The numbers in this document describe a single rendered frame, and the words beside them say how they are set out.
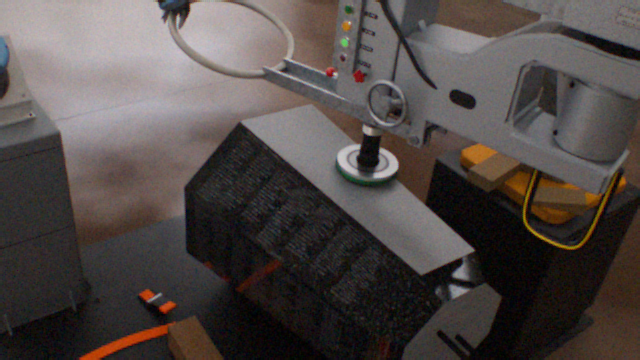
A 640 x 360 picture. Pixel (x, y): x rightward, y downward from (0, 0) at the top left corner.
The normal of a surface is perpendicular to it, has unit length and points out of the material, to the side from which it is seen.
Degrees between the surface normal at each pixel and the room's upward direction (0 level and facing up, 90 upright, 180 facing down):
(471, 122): 90
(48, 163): 90
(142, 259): 0
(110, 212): 0
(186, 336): 0
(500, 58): 90
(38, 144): 90
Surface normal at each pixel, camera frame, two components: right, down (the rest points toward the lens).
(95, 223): 0.09, -0.82
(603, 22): -0.62, 0.39
